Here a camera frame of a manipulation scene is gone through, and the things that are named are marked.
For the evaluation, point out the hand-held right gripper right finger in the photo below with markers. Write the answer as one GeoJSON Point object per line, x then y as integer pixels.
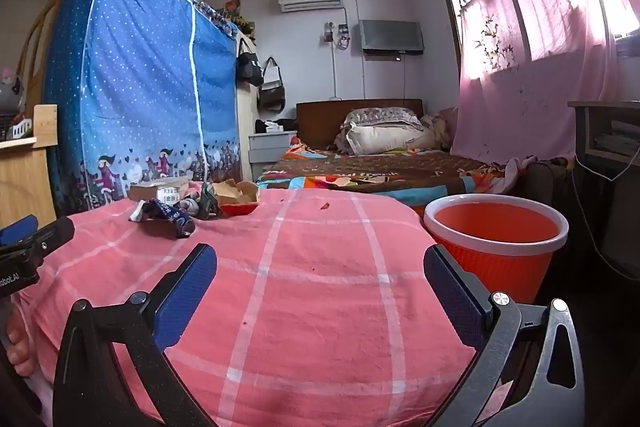
{"type": "Point", "coordinates": [455, 302]}

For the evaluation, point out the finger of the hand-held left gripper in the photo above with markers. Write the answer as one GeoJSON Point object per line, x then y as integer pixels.
{"type": "Point", "coordinates": [57, 234]}
{"type": "Point", "coordinates": [20, 229]}

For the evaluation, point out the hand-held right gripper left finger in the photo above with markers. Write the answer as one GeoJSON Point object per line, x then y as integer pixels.
{"type": "Point", "coordinates": [185, 297]}

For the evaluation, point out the orange bucket with white rim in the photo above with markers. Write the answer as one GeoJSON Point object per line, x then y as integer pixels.
{"type": "Point", "coordinates": [500, 267]}

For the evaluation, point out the dark blue wrapper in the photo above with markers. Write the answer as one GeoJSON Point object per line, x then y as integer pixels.
{"type": "Point", "coordinates": [170, 219]}

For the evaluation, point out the red-orange wrapper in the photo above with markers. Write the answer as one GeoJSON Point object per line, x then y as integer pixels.
{"type": "Point", "coordinates": [240, 208]}

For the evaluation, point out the brown paper wrapper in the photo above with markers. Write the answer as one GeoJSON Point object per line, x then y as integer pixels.
{"type": "Point", "coordinates": [235, 192]}

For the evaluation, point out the brown shoulder bag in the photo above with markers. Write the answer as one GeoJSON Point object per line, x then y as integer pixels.
{"type": "Point", "coordinates": [271, 94]}

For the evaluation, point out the person's left hand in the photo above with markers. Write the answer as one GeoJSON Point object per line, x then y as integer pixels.
{"type": "Point", "coordinates": [21, 352]}

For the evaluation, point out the light wooden shelf unit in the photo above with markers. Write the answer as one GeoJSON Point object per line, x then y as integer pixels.
{"type": "Point", "coordinates": [25, 177]}

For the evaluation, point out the small toy house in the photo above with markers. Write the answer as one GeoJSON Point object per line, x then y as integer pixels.
{"type": "Point", "coordinates": [17, 127]}

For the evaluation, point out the pink plaid cloth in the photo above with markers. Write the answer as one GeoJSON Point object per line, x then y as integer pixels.
{"type": "Point", "coordinates": [310, 282]}

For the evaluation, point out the grey plush toy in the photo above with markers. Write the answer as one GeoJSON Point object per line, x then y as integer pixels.
{"type": "Point", "coordinates": [10, 92]}

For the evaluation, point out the bed with colourful blanket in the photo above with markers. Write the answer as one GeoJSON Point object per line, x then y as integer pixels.
{"type": "Point", "coordinates": [390, 169]}

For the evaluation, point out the dark cloth heap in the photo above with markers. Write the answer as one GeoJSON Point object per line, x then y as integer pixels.
{"type": "Point", "coordinates": [547, 182]}

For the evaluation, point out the grey nightstand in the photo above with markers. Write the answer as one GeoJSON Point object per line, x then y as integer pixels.
{"type": "Point", "coordinates": [270, 154]}

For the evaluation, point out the blue fabric wardrobe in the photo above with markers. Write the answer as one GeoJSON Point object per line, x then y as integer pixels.
{"type": "Point", "coordinates": [135, 82]}

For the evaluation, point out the cream pillow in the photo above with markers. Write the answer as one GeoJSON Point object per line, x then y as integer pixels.
{"type": "Point", "coordinates": [385, 141]}

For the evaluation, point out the cream crumpled cloth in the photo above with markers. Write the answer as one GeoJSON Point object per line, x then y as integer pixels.
{"type": "Point", "coordinates": [437, 127]}

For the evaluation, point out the grey patterned pillow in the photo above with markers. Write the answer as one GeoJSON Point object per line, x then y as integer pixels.
{"type": "Point", "coordinates": [380, 117]}

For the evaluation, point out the pink window sheet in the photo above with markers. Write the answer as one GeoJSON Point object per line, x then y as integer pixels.
{"type": "Point", "coordinates": [525, 107]}

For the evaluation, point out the wooden bed headboard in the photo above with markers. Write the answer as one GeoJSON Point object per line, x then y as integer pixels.
{"type": "Point", "coordinates": [320, 119]}

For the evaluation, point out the wooden desk with shelf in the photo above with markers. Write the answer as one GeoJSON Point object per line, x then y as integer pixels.
{"type": "Point", "coordinates": [610, 127]}

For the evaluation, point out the black hanging bag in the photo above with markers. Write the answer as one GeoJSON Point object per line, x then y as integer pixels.
{"type": "Point", "coordinates": [249, 67]}

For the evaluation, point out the colourful boxes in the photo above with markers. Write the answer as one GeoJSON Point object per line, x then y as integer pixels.
{"type": "Point", "coordinates": [235, 14]}

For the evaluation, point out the curved wooden frame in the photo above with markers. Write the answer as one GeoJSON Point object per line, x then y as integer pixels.
{"type": "Point", "coordinates": [36, 37]}

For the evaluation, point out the wall television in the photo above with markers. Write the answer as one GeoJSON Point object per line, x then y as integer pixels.
{"type": "Point", "coordinates": [390, 36]}

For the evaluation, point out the wall socket with hanging items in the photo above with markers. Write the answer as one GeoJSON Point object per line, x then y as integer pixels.
{"type": "Point", "coordinates": [342, 37]}

